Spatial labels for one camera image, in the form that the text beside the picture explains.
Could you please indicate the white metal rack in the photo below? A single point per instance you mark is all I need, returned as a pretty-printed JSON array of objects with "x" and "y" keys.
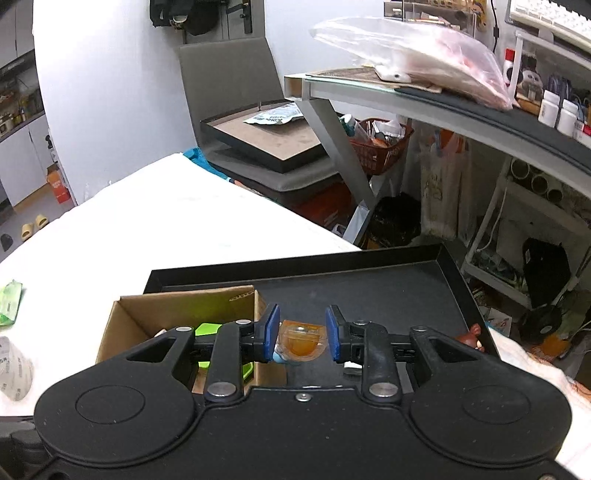
[{"x": 489, "y": 217}]

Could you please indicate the black shallow tray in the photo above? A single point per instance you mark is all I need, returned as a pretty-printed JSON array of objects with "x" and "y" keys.
[{"x": 392, "y": 295}]

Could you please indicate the orange carton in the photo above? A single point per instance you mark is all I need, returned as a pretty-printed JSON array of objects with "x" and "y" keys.
[{"x": 60, "y": 187}]

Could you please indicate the black pouch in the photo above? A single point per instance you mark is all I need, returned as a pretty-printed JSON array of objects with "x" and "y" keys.
[{"x": 545, "y": 272}]

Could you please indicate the black hanging bag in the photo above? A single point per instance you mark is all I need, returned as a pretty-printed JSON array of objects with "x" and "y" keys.
[{"x": 189, "y": 16}]

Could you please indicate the small blue toy figurine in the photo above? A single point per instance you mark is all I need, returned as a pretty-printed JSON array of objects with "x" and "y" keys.
[{"x": 300, "y": 341}]

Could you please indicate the clear plastic bag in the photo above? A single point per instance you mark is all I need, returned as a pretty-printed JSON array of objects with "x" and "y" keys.
[{"x": 438, "y": 55}]

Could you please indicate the white pill bottle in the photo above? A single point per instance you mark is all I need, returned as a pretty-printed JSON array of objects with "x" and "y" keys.
[
  {"x": 567, "y": 117},
  {"x": 549, "y": 108}
]

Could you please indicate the white cabinet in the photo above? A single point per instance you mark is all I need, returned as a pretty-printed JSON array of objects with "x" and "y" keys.
[{"x": 27, "y": 161}]

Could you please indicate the teal cloth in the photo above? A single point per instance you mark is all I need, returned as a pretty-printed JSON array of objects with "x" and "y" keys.
[{"x": 201, "y": 161}]

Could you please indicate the brown cardboard box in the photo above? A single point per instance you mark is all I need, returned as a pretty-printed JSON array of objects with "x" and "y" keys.
[{"x": 152, "y": 309}]

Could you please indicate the yellow slipper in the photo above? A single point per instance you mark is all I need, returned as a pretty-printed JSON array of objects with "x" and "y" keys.
[
  {"x": 27, "y": 230},
  {"x": 41, "y": 220}
]

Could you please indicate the grey chair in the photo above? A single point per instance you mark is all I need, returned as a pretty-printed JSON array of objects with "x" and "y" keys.
[{"x": 231, "y": 78}]

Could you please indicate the black framed brown tray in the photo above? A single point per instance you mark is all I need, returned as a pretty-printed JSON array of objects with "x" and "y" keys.
[{"x": 272, "y": 138}]

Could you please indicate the white bottle red cap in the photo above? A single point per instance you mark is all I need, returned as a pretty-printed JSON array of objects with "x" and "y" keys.
[{"x": 509, "y": 67}]

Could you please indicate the green cube box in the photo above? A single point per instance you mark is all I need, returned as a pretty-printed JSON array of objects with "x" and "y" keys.
[{"x": 206, "y": 330}]

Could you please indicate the white keyboard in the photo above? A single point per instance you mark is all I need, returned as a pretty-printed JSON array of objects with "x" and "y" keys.
[{"x": 554, "y": 16}]

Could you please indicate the white flat device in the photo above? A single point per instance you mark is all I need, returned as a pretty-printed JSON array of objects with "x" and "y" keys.
[{"x": 392, "y": 74}]

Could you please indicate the black rubbish bag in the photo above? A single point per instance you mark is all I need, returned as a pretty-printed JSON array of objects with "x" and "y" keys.
[{"x": 395, "y": 221}]

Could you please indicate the orange storage box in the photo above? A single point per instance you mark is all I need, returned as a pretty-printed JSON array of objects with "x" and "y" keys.
[{"x": 332, "y": 207}]

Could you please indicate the panda figurine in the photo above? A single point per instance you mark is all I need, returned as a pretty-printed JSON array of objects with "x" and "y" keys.
[{"x": 531, "y": 82}]

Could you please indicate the white plastic package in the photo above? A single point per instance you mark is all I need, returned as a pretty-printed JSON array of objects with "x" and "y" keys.
[{"x": 277, "y": 114}]

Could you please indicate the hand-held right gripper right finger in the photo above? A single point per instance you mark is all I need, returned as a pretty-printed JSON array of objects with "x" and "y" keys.
[{"x": 332, "y": 334}]

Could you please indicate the clear tape roll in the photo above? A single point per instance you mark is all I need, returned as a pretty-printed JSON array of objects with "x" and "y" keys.
[{"x": 14, "y": 369}]

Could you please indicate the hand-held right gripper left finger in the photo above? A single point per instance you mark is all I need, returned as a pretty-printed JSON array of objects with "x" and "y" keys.
[{"x": 272, "y": 332}]

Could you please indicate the red plastic basket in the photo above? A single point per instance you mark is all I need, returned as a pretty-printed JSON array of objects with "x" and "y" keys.
[{"x": 383, "y": 154}]

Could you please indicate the curved glass desk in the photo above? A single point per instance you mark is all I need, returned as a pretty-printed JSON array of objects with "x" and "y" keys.
[{"x": 332, "y": 134}]

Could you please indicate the grey drawer organiser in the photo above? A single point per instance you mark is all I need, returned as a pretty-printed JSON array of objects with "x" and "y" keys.
[{"x": 395, "y": 9}]

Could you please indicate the small brown bear figurine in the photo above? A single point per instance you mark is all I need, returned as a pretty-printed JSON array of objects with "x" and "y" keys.
[{"x": 472, "y": 339}]

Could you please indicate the green wet wipes pack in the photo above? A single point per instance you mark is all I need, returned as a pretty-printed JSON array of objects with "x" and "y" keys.
[{"x": 9, "y": 304}]

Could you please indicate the white printed bag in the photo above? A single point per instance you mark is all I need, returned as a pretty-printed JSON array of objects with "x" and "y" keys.
[{"x": 443, "y": 194}]

